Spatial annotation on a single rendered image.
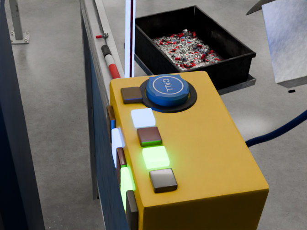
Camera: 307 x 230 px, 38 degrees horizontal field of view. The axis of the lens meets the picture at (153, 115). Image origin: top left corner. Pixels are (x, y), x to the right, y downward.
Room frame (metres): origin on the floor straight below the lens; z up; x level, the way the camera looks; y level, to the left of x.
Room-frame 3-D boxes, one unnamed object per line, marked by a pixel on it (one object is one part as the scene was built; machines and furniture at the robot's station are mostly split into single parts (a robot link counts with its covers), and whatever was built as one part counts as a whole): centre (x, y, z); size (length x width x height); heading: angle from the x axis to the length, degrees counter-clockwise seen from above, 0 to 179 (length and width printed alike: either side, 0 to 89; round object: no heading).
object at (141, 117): (0.29, 0.01, 1.08); 0.02 x 0.02 x 0.01; 15
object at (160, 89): (0.33, -0.01, 1.08); 0.04 x 0.04 x 0.02
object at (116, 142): (0.29, 0.03, 1.04); 0.02 x 0.01 x 0.03; 15
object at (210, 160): (0.29, -0.02, 1.02); 0.16 x 0.10 x 0.11; 15
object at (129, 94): (0.32, 0.02, 1.08); 0.02 x 0.02 x 0.01; 15
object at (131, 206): (0.22, 0.01, 1.04); 0.02 x 0.01 x 0.03; 15
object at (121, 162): (0.26, 0.02, 1.04); 0.02 x 0.01 x 0.03; 15
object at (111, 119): (0.32, 0.04, 1.04); 0.02 x 0.01 x 0.03; 15
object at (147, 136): (0.27, 0.00, 1.08); 0.02 x 0.02 x 0.01; 15
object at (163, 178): (0.22, -0.01, 1.08); 0.02 x 0.02 x 0.01; 15
